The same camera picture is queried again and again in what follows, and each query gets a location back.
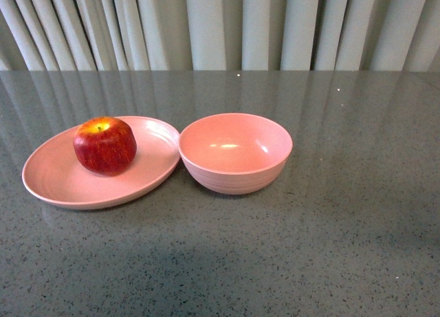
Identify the pink bowl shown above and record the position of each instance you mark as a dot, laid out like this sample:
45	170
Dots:
235	153

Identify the red yellow apple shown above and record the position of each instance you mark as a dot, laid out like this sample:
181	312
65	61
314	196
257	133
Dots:
105	145

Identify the pink plate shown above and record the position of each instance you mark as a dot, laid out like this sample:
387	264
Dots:
53	174

